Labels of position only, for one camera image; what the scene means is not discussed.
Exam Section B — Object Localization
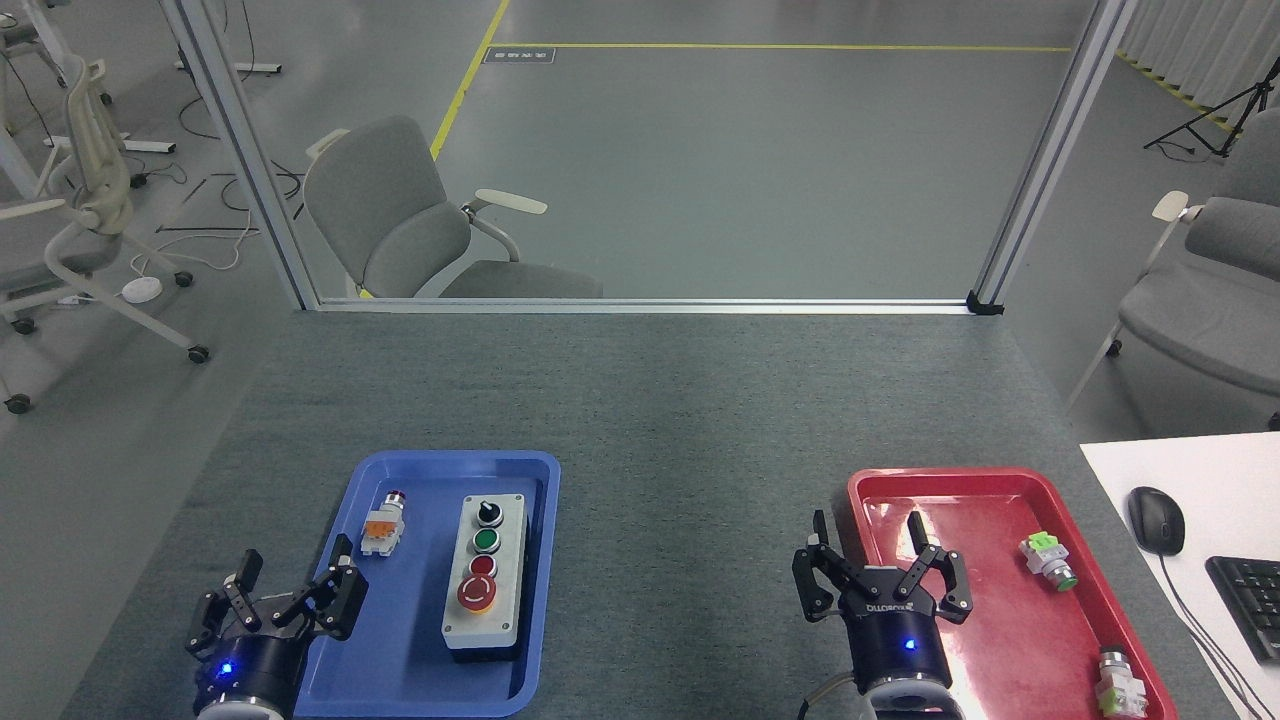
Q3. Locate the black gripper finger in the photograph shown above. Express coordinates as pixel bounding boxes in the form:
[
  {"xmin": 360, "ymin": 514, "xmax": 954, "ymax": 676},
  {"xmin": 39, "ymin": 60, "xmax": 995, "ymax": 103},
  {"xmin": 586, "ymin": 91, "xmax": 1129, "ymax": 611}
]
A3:
[
  {"xmin": 272, "ymin": 534, "xmax": 369, "ymax": 642},
  {"xmin": 792, "ymin": 510, "xmax": 873, "ymax": 624},
  {"xmin": 184, "ymin": 548, "xmax": 264, "ymax": 657},
  {"xmin": 894, "ymin": 510, "xmax": 975, "ymax": 627}
]

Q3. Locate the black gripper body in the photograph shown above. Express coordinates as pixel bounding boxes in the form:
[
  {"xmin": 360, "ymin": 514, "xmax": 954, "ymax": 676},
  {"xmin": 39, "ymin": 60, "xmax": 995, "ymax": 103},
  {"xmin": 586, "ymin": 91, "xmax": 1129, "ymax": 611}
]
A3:
[
  {"xmin": 836, "ymin": 564, "xmax": 953, "ymax": 693},
  {"xmin": 195, "ymin": 592, "xmax": 323, "ymax": 707}
]

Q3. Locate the grey control box with buttons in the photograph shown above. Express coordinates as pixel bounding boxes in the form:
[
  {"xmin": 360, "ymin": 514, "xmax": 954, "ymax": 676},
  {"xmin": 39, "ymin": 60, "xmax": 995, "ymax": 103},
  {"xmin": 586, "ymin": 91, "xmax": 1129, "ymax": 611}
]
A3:
[{"xmin": 441, "ymin": 493, "xmax": 528, "ymax": 663}]

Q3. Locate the red push button orange block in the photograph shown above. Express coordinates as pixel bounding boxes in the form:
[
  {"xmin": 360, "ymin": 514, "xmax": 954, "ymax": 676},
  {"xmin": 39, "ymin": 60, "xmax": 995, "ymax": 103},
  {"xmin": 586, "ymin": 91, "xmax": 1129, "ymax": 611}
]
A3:
[{"xmin": 360, "ymin": 490, "xmax": 408, "ymax": 558}]

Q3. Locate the blue plastic tray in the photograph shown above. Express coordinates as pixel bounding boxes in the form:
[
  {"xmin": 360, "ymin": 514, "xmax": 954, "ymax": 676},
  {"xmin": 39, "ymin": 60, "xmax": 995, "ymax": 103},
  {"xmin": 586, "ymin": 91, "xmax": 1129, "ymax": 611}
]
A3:
[{"xmin": 293, "ymin": 450, "xmax": 561, "ymax": 707}]

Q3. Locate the red plastic tray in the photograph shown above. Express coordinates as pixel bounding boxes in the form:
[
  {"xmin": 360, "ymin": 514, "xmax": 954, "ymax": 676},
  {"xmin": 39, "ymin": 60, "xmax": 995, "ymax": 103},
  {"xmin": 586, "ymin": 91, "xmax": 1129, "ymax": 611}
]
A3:
[{"xmin": 847, "ymin": 467, "xmax": 1180, "ymax": 720}]

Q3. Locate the black computer mouse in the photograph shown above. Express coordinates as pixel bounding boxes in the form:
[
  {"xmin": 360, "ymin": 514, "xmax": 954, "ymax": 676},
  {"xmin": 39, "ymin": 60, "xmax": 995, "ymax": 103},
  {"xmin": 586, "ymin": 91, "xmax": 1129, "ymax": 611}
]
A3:
[{"xmin": 1128, "ymin": 486, "xmax": 1187, "ymax": 557}]

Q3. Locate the white desk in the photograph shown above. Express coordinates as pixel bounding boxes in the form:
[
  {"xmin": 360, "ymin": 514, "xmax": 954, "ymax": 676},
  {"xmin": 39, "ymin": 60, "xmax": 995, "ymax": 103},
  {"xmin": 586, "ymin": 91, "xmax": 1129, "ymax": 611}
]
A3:
[{"xmin": 1079, "ymin": 432, "xmax": 1280, "ymax": 720}]

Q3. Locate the black keyboard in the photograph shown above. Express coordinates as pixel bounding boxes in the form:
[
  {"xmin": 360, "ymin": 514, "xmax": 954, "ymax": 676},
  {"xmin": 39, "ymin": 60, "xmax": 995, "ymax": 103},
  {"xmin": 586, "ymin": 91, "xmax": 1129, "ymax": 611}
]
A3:
[{"xmin": 1205, "ymin": 555, "xmax": 1280, "ymax": 665}]

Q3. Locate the grey chair with white armrests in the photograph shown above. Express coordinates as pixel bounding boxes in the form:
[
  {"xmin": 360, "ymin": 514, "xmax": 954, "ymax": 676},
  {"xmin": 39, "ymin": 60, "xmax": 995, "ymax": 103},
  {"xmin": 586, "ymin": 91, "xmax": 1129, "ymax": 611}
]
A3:
[{"xmin": 303, "ymin": 114, "xmax": 604, "ymax": 300}]

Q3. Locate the white mesh office chair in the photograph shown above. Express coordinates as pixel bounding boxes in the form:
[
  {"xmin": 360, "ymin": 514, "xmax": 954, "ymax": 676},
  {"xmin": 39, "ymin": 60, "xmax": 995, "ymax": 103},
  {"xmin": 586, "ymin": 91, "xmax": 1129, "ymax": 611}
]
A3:
[{"xmin": 0, "ymin": 55, "xmax": 211, "ymax": 416}]

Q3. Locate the black tripod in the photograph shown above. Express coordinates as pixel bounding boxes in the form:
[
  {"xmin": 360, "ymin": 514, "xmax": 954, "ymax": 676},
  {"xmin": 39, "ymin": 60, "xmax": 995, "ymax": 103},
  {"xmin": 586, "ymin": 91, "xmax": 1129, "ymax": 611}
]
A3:
[{"xmin": 1144, "ymin": 60, "xmax": 1280, "ymax": 159}]

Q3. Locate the green push button switch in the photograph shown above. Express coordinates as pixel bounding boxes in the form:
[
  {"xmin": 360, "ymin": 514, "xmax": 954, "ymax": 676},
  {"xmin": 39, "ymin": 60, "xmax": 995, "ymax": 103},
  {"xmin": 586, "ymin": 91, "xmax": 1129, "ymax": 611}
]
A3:
[{"xmin": 1019, "ymin": 531, "xmax": 1079, "ymax": 593}]

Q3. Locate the silver switch with green block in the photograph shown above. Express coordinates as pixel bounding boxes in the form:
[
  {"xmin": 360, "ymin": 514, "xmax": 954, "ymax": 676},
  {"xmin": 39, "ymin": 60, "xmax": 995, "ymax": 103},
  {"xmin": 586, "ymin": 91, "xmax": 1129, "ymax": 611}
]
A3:
[{"xmin": 1094, "ymin": 647, "xmax": 1149, "ymax": 717}]

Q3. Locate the black mouse cable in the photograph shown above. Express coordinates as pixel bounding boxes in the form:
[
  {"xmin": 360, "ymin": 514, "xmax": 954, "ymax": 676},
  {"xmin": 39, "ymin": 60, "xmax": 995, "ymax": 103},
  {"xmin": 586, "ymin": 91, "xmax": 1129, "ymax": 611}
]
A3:
[{"xmin": 1160, "ymin": 552, "xmax": 1253, "ymax": 720}]

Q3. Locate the silver aluminium rail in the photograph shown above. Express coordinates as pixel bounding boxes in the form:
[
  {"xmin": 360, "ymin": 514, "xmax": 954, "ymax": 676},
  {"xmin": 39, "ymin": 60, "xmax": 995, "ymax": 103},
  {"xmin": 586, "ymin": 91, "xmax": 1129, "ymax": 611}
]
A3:
[{"xmin": 316, "ymin": 297, "xmax": 977, "ymax": 316}]

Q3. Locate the white floor cable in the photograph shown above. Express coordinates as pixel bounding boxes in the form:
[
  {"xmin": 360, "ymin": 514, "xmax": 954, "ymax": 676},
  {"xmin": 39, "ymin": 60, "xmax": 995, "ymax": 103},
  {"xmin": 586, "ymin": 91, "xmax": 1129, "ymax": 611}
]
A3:
[{"xmin": 130, "ymin": 205, "xmax": 263, "ymax": 281}]

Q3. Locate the grey chair with white frame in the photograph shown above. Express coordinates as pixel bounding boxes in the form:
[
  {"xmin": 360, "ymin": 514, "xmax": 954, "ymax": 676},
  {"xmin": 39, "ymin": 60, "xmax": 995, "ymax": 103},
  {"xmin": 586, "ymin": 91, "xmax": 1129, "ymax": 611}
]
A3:
[{"xmin": 1065, "ymin": 135, "xmax": 1280, "ymax": 431}]

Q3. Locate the black floor cable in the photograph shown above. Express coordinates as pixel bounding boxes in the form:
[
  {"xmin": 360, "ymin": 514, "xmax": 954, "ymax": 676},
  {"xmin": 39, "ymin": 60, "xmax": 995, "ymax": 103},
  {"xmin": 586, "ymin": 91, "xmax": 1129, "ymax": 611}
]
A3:
[{"xmin": 180, "ymin": 95, "xmax": 307, "ymax": 223}]

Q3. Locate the silver aluminium post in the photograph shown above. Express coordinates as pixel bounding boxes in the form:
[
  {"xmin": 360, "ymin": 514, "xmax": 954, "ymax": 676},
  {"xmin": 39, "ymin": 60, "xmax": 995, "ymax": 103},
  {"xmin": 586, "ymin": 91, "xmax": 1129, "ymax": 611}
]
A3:
[
  {"xmin": 160, "ymin": 0, "xmax": 322, "ymax": 311},
  {"xmin": 972, "ymin": 0, "xmax": 1141, "ymax": 306}
]

